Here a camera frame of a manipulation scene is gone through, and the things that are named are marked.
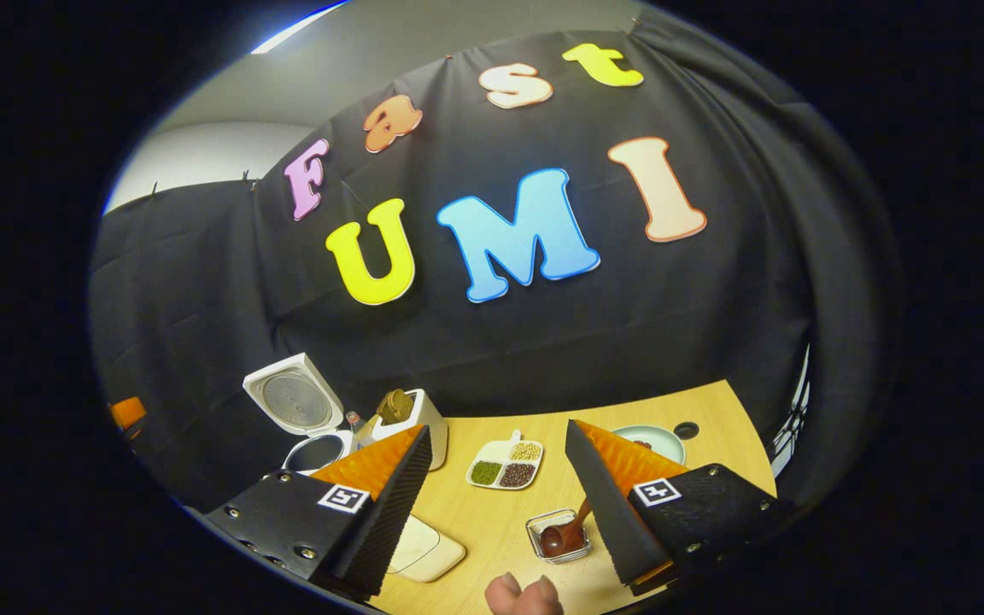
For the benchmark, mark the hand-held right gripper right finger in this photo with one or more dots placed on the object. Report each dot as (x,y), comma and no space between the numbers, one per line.
(607,512)

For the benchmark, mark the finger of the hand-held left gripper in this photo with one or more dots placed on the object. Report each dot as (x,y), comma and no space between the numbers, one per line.
(128,413)

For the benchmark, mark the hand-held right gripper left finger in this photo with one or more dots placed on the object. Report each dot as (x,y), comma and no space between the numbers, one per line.
(389,512)

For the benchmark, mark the clear rice container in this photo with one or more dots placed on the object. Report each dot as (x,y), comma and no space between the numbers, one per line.
(428,551)

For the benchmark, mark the brown wooden spoon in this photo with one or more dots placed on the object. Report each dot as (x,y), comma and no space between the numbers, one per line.
(556,540)

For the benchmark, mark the clear square chopstick holder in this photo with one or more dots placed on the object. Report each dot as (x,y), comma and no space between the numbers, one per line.
(543,519)

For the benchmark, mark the white rice cooker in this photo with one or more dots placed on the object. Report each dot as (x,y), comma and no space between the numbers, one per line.
(295,401)

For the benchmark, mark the pale green plate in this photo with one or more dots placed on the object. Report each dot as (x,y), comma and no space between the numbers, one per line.
(663,442)

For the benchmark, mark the small clear bottle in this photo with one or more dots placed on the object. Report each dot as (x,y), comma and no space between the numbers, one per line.
(359,427)

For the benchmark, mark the white toaster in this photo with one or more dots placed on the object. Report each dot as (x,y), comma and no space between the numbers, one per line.
(430,423)

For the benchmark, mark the brown bread slice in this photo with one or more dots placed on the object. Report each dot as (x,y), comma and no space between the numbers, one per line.
(394,407)

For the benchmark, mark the white divided grain dish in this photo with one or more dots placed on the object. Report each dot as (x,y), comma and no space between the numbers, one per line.
(505,465)

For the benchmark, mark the black round table grommet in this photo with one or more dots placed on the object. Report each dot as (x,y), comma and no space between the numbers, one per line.
(687,430)

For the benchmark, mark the black backdrop cloth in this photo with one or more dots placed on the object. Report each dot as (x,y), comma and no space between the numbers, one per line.
(671,325)

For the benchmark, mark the ceiling light panel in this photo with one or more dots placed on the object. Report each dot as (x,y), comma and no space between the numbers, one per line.
(300,27)

